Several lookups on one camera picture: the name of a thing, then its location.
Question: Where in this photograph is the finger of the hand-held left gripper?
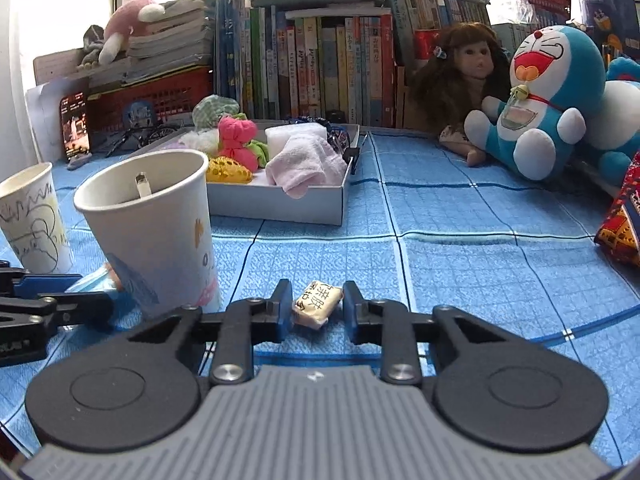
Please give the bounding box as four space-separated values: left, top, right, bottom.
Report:
0 269 83 302
0 291 117 367

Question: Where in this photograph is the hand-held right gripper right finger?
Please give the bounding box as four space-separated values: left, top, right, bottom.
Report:
342 281 566 386

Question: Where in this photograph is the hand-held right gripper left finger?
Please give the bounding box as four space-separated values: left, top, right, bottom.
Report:
70 280 293 386

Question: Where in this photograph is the small beige packet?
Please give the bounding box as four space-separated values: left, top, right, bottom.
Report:
291 279 345 331

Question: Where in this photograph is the white shallow cardboard box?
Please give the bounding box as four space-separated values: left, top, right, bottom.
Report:
120 120 361 227

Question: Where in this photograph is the large white paper cup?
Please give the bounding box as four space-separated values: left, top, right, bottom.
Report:
73 149 222 318

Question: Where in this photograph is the pale pink towel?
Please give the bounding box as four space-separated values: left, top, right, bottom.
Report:
265 132 348 200

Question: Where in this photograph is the yellow sequined pouch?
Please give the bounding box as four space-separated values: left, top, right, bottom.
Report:
206 156 253 184

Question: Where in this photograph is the green mesh cloth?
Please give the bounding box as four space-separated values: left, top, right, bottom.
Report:
245 139 271 171

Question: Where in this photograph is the navy floral drawstring pouch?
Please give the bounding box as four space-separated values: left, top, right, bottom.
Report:
287 116 353 155

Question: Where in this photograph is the white foam block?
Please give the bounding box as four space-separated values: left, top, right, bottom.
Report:
264 122 328 153

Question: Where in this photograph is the pink cloth bundle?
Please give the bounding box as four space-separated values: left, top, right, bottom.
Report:
217 114 261 171

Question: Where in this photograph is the green gingham cloth bundle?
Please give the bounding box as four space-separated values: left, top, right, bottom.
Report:
192 95 241 131

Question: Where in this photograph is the clear plastic wrapper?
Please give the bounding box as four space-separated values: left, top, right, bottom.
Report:
65 262 123 296

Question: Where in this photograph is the small doodled paper cup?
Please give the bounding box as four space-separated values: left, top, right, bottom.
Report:
0 161 73 276

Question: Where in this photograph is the black binder clip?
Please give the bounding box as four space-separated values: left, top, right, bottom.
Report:
345 132 371 176

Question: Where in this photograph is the dark phone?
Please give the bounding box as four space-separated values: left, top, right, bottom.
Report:
60 91 93 158

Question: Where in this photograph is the white paper sheet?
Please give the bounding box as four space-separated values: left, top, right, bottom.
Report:
25 80 66 163

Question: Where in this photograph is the miniature metal bicycle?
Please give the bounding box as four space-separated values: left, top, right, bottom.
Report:
105 122 183 158

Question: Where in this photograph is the grid-lined board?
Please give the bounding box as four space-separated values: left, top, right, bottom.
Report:
32 49 128 86

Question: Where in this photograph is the red plastic crate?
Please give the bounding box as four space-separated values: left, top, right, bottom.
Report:
86 66 216 136

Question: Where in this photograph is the row of upright books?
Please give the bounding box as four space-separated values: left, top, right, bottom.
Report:
215 0 493 131

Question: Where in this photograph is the grey plush toy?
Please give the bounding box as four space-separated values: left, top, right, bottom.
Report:
77 24 106 72

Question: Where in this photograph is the stack of flat books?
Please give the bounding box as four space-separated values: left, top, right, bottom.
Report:
122 0 216 86

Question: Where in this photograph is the red can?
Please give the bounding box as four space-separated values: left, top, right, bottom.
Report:
412 29 441 61

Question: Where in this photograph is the brown-haired doll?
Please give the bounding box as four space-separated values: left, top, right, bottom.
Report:
407 22 511 167

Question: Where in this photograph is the pink plush toy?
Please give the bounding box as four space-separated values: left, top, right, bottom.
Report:
97 0 166 66

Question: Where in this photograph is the red patterned cloth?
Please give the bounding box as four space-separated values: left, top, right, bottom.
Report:
594 150 640 267

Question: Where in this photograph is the blue cat plush toy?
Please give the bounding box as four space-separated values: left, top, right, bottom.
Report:
464 25 607 182

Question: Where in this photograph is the blue and white plush toy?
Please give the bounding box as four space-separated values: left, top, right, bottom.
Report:
575 57 640 188

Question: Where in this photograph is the clear plastic bag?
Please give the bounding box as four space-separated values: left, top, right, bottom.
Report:
492 0 543 26

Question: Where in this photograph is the blue printed box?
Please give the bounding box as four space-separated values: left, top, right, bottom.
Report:
567 0 640 58

